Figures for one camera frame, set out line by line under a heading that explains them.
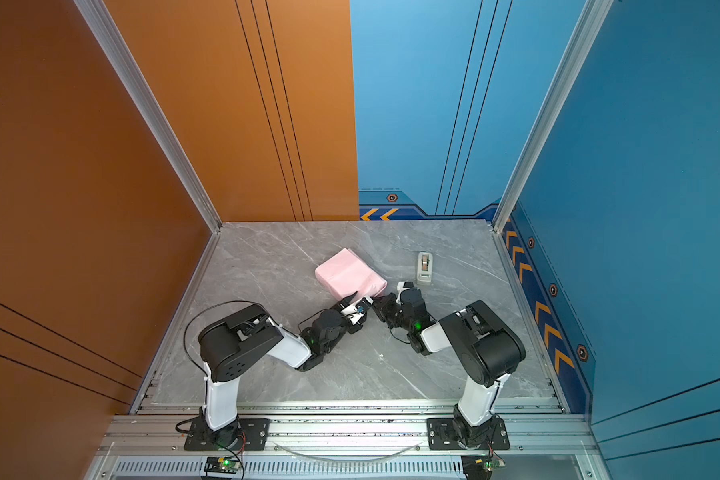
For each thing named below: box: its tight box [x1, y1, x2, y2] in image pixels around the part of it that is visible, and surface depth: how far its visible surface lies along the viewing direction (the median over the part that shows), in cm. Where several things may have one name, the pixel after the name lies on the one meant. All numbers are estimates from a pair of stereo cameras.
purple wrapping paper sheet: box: [315, 248, 388, 302], surface depth 98 cm
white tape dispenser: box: [417, 252, 433, 284], surface depth 104 cm
